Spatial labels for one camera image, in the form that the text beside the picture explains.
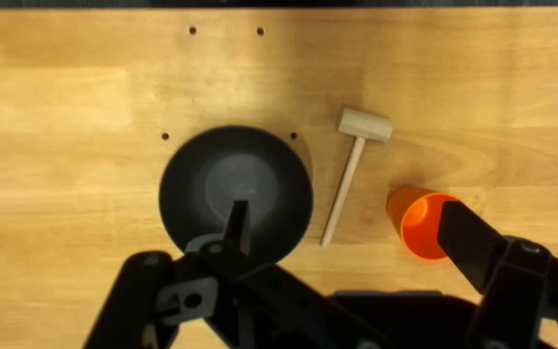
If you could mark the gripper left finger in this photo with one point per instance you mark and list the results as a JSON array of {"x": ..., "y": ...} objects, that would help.
[{"x": 240, "y": 286}]

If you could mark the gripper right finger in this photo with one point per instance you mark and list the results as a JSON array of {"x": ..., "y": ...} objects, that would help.
[{"x": 502, "y": 271}]

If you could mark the orange plastic cup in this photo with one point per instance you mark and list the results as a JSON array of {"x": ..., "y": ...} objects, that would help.
[{"x": 417, "y": 223}]

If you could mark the black bowl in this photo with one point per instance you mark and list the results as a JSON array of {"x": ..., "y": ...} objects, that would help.
[{"x": 230, "y": 184}]

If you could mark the wooden mallet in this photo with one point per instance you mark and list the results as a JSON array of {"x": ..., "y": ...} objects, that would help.
[{"x": 351, "y": 160}]

